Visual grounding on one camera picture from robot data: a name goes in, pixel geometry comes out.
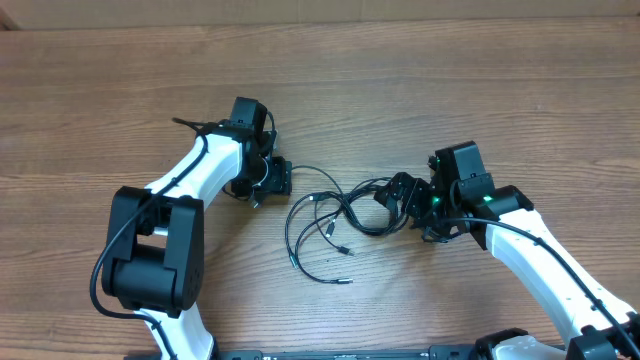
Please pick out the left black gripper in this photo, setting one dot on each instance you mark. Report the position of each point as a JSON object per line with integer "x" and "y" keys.
{"x": 280, "y": 181}

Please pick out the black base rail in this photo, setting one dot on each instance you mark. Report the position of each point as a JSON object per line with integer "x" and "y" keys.
{"x": 434, "y": 352}

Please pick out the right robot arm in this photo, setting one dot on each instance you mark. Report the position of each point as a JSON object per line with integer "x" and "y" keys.
{"x": 460, "y": 197}

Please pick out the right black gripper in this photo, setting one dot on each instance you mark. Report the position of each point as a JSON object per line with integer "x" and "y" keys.
{"x": 415, "y": 198}

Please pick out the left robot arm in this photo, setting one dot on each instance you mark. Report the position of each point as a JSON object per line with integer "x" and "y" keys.
{"x": 152, "y": 266}

